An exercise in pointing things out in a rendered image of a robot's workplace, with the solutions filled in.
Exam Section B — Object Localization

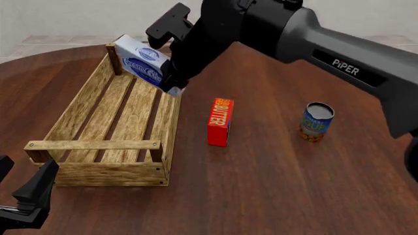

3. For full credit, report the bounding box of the wooden slat tray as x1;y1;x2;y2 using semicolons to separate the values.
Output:
24;42;183;188

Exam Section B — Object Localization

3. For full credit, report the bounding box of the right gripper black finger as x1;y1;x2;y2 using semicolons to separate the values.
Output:
161;59;189;95

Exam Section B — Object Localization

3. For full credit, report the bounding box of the red butter box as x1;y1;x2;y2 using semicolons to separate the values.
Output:
207;97;235;148

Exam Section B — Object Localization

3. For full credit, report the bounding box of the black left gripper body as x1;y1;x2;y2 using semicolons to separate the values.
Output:
0;204;51;230

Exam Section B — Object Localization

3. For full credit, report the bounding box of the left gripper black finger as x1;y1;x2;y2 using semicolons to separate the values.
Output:
12;158;60;210
0;155;16;183

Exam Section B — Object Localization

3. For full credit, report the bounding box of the blue white cream cheese box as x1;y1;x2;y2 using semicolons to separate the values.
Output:
114;33;187;97

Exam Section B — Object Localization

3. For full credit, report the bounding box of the blue soup can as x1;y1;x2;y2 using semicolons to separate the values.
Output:
298;101;336;144

